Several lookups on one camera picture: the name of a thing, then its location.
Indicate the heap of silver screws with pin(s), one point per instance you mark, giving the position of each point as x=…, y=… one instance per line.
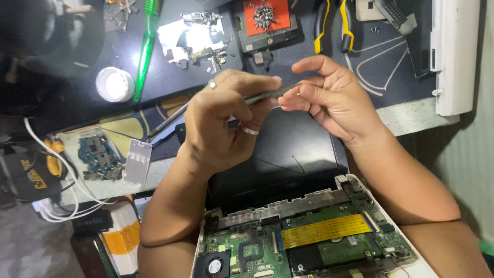
x=263, y=15

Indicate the silver metal plate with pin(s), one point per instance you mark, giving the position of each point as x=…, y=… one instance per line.
x=137, y=162

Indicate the person's left hand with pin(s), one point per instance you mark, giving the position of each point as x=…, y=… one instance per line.
x=216, y=127

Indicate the black cooling fan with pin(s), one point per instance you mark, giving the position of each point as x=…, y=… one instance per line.
x=213, y=265

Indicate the silver foil sheet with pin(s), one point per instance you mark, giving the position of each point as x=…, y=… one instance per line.
x=193, y=38

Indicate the pair of loose screws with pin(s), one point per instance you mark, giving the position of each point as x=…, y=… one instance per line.
x=373, y=29

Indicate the small dark connector piece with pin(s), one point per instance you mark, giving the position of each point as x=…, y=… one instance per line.
x=262, y=60

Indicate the grey tool with black grip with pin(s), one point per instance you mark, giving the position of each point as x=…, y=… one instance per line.
x=393, y=15

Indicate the beige plastic piece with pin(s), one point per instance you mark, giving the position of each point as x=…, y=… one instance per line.
x=364, y=11

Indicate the blue circuit board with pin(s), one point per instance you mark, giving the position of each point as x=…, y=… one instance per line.
x=99, y=156

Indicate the person's right fingers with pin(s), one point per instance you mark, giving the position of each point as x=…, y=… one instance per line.
x=312, y=96

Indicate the white round container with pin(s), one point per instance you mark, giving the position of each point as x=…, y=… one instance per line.
x=115, y=85

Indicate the green translucent toothbrush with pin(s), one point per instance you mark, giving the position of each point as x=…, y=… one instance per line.
x=146, y=50

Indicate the white disassembled laptop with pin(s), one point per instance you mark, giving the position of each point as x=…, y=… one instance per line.
x=293, y=154

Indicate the person's right hand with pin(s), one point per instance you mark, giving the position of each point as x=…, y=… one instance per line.
x=347, y=104

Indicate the white laptop battery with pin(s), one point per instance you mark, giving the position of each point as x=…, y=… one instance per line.
x=457, y=58

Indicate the heap of small metal parts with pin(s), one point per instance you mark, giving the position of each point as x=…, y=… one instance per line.
x=119, y=13

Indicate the grey metal screwdriver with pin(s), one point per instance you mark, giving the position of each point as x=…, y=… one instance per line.
x=270, y=94

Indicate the dark blue work mat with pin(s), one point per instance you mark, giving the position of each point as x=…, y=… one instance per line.
x=386, y=65

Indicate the green laptop motherboard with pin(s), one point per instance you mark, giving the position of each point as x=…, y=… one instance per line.
x=347, y=251

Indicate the heap of metal bracket parts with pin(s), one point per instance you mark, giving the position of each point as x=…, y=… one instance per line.
x=200, y=17

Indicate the black hard drive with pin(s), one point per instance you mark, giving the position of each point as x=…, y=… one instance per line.
x=266, y=40

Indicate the black desk lamp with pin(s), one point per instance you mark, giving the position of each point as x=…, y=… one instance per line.
x=42, y=34

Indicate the person's left fingers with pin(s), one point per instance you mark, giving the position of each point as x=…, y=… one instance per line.
x=251, y=83

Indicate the small black box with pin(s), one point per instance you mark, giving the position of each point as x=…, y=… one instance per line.
x=92, y=221

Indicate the white orange box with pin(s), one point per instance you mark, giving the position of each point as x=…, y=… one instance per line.
x=121, y=239

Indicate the black pouch with yellow print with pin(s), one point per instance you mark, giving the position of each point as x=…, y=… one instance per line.
x=31, y=177

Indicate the red square pad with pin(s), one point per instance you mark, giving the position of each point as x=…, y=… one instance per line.
x=283, y=17

